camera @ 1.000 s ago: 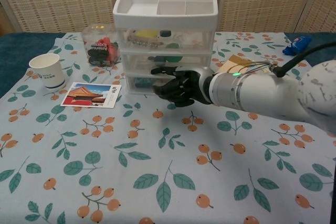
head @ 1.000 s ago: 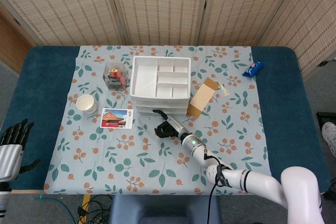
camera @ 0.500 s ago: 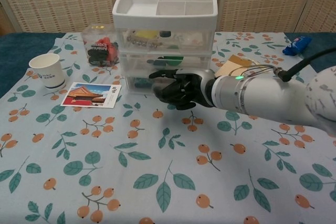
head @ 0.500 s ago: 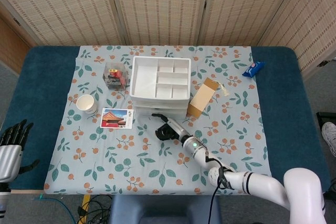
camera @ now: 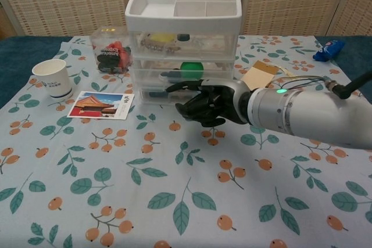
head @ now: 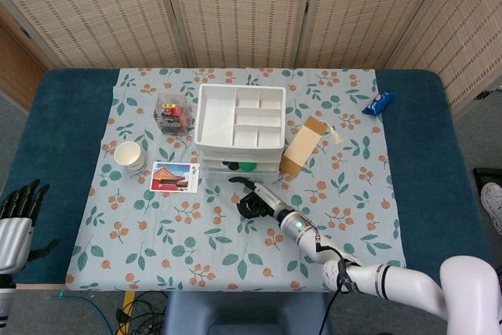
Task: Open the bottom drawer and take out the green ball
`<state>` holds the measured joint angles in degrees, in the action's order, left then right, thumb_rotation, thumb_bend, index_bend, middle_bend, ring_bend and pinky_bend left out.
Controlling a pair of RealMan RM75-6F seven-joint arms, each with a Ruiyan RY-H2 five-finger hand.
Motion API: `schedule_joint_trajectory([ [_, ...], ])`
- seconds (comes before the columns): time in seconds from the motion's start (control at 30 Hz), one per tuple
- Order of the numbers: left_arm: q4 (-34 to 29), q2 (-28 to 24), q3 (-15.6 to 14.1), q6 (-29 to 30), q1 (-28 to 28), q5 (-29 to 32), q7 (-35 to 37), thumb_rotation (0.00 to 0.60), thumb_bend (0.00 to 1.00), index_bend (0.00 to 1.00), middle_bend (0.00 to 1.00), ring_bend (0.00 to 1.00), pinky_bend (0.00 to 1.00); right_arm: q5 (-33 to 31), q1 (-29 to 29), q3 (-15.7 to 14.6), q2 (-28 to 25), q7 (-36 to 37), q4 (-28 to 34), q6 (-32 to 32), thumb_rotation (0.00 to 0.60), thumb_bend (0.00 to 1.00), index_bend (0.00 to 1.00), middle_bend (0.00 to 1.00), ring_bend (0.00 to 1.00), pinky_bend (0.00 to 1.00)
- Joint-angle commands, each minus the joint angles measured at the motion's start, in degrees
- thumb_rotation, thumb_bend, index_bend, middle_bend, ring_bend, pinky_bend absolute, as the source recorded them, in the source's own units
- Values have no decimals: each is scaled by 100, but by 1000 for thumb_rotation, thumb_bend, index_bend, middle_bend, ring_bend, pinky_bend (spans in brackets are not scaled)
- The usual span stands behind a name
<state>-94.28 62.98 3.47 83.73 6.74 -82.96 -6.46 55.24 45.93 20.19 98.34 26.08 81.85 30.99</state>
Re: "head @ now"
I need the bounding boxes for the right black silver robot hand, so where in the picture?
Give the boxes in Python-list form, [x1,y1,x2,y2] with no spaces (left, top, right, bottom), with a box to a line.
[228,176,293,221]

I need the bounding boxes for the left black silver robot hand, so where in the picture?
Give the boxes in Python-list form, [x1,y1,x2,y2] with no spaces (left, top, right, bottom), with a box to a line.
[0,178,60,274]

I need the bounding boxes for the clear plastic drawer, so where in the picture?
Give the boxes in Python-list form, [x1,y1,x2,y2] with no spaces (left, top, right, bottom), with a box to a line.
[203,158,282,180]

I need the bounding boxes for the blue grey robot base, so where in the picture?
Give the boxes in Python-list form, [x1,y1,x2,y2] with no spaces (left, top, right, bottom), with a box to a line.
[162,291,334,335]

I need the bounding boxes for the white plastic drawer organizer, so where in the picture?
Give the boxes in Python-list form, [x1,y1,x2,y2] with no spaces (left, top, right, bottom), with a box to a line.
[195,83,286,184]

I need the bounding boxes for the fruit and leaf print tablecloth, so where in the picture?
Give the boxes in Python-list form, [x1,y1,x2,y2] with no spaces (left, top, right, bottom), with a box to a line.
[64,67,407,293]

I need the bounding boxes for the brown cardboard envelope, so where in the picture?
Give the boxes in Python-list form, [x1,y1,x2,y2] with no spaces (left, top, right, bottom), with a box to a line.
[278,115,329,177]

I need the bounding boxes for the cream bookmark tassel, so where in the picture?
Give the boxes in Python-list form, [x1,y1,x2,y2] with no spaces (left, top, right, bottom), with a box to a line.
[324,123,343,144]

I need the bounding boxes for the palace photo postcard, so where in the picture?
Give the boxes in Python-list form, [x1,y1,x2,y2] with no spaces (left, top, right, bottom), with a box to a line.
[150,161,201,194]

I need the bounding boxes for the clear box with toys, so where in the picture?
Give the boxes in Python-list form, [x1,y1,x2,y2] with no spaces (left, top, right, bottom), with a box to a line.
[153,93,193,135]

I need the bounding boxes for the white paper cup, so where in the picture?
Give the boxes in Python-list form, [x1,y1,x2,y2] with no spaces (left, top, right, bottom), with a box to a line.
[113,141,145,172]

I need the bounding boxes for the blue snack packet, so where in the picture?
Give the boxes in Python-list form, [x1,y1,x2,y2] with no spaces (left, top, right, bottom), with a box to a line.
[361,91,397,117]

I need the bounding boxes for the woven bamboo folding screen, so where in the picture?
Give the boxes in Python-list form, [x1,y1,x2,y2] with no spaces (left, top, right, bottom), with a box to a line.
[0,0,502,116]

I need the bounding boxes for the grey sneaker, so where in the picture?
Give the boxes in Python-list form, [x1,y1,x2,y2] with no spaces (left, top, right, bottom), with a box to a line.
[480,182,502,230]

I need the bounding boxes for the blue floor cable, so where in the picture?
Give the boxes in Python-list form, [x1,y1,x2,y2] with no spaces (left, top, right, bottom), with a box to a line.
[57,289,118,335]

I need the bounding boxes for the black floor cables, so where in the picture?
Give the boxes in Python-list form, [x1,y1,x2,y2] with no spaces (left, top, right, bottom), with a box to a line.
[115,291,173,335]

